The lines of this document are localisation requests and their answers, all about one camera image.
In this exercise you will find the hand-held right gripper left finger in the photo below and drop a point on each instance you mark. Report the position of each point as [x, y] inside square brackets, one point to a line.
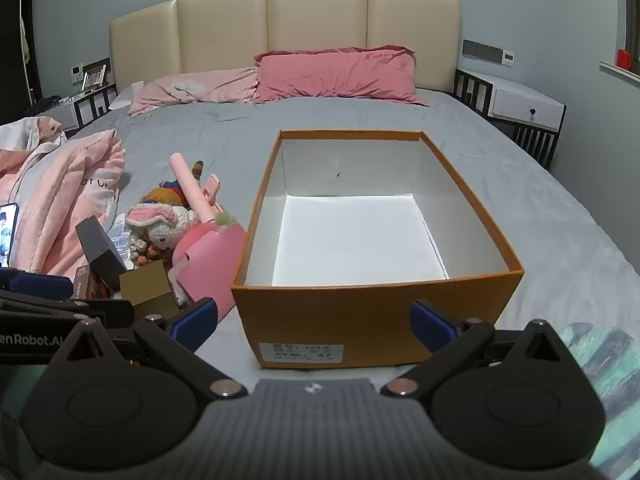
[192, 324]

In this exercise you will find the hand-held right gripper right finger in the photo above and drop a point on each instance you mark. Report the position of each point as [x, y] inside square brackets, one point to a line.
[432, 324]

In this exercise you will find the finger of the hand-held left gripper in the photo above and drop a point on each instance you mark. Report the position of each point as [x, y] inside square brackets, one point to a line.
[100, 312]
[40, 286]

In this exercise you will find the small gold cardboard box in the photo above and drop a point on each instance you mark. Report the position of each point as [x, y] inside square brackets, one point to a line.
[145, 285]

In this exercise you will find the orange cardboard box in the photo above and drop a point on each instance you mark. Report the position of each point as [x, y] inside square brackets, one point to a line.
[350, 310]

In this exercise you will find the crochet bunny toy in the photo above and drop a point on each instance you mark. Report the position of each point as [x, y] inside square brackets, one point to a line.
[160, 220]

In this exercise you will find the pink selfie stick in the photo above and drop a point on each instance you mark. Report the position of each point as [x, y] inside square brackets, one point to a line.
[187, 180]

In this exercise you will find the dark red box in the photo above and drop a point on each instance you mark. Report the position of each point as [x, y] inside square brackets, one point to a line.
[90, 282]

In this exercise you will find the smartphone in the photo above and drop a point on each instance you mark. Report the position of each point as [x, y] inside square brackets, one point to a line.
[7, 235]

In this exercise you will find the dark grey box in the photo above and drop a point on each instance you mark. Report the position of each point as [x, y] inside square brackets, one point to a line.
[100, 250]

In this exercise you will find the blue card packet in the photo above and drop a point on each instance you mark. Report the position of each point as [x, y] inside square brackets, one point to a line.
[121, 232]

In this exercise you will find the pink quilt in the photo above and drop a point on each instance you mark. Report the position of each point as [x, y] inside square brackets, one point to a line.
[55, 185]

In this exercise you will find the brown bear plush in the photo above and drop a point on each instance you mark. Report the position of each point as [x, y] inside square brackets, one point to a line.
[165, 194]

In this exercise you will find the teal patterned cloth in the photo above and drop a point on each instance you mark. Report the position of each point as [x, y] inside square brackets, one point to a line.
[600, 375]

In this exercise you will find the cluttered black-framed nightstand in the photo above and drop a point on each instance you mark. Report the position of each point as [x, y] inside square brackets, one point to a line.
[95, 105]

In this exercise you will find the light pink pillow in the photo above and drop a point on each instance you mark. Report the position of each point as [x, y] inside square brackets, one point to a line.
[190, 90]

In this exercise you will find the white drawer nightstand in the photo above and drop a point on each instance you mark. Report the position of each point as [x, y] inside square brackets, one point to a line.
[525, 105]

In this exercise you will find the dark pink pillow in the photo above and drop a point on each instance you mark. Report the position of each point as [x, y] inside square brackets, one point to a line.
[340, 77]

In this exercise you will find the red object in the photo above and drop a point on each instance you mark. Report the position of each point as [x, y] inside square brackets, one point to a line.
[623, 58]

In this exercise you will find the beige padded headboard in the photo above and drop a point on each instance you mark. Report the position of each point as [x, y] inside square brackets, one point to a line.
[315, 15]

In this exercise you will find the photo frame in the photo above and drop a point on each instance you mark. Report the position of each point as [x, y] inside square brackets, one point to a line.
[94, 77]

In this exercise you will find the grey wall control panel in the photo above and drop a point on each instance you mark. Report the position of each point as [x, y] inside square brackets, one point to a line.
[487, 51]

